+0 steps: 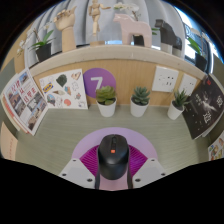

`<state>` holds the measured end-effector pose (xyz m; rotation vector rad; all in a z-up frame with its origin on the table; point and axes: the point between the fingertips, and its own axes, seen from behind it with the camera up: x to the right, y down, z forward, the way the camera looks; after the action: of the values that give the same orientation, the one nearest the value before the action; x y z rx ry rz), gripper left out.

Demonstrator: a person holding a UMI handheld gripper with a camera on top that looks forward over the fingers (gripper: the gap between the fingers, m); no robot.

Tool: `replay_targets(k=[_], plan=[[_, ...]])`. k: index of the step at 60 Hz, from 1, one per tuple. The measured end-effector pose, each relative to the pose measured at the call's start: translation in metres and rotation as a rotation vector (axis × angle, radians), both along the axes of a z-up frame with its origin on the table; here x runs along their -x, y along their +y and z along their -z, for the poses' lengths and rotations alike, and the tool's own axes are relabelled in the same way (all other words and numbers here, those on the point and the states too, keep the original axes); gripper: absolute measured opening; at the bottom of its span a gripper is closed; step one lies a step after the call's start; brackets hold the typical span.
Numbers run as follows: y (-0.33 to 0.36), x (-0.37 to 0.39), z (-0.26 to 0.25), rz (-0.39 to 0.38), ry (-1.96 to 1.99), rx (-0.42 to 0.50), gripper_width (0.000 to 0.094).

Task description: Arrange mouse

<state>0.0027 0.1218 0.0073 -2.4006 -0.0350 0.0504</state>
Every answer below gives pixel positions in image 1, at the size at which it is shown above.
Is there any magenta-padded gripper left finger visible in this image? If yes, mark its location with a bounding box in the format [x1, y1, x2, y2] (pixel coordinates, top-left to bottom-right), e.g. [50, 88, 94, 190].
[58, 144, 101, 190]

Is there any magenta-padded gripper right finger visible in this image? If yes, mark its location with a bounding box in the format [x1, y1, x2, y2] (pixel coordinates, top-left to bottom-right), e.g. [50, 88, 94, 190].
[126, 144, 168, 190]

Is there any black computer mouse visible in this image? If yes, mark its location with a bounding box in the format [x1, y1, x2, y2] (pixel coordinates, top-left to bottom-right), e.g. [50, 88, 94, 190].
[97, 133, 130, 181]

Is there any purple mouse pad with wrist rest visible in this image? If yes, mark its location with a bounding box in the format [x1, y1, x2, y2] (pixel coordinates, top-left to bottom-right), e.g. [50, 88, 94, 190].
[71, 126, 159, 192]

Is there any succulent in white pot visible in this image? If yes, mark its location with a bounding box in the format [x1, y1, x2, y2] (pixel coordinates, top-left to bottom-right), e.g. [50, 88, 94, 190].
[166, 89, 191, 121]
[95, 85, 118, 118]
[129, 86, 151, 118]

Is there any white sticker sheet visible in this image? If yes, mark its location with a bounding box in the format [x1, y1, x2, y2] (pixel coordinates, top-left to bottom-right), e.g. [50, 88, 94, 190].
[38, 68, 89, 110]

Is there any colourful illustrated booklet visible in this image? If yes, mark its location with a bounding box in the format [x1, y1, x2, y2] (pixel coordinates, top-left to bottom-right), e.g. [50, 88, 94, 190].
[207, 130, 224, 162]

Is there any purple round number sign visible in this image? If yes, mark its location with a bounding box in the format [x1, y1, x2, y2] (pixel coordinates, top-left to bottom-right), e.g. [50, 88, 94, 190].
[82, 67, 117, 99]

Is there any black cover book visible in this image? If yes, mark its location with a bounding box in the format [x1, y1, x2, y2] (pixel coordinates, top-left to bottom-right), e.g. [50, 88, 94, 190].
[182, 73, 224, 141]

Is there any wooden desk back shelf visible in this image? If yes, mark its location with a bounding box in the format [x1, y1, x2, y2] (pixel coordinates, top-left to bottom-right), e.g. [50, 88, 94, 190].
[14, 44, 209, 108]

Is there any grey-green desk partition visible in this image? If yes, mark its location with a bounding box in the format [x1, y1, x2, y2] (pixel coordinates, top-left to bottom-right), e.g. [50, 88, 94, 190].
[0, 58, 18, 101]
[211, 54, 224, 84]

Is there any black horse figurine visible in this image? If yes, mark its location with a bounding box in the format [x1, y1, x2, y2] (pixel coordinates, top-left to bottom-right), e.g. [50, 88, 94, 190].
[154, 18, 184, 58]

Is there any pink horse figurine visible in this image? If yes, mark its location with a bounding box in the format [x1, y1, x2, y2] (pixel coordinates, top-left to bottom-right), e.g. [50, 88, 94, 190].
[112, 13, 153, 47]

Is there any grey pleated curtain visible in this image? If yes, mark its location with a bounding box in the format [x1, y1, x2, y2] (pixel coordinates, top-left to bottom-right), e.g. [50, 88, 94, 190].
[24, 0, 188, 48]

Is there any wooden artist mannequin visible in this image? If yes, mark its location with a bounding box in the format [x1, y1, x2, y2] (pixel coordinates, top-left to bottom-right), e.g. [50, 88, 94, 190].
[87, 0, 113, 47]

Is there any dark-framed window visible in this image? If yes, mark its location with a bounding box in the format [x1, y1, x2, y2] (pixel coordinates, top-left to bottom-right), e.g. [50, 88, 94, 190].
[173, 4, 214, 61]

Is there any white wall socket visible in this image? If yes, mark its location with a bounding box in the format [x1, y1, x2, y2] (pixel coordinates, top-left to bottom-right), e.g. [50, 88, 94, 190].
[151, 65, 180, 93]
[178, 73, 199, 97]

